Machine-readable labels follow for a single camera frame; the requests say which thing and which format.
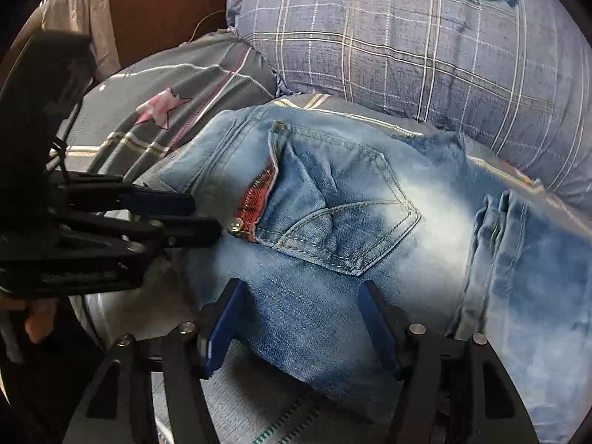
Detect blue plaid pillow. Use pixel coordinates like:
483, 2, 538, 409
226, 0, 592, 211

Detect grey star print bedsheet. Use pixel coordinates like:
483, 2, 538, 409
60, 32, 551, 444

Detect thin white cable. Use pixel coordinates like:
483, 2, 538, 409
189, 7, 228, 35

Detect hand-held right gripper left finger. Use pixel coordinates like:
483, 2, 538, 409
62, 278, 248, 444

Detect person's left hand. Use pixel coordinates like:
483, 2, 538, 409
23, 297, 62, 344

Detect light blue denim pants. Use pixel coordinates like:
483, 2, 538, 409
159, 104, 592, 444

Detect brown headboard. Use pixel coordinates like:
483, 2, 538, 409
105, 0, 233, 72

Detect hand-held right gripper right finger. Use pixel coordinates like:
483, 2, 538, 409
358, 281, 539, 444

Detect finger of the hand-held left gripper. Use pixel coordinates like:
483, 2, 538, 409
60, 172, 196, 217
55, 213, 223, 253

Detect pale pinkish cloth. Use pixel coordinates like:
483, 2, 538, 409
41, 0, 117, 71

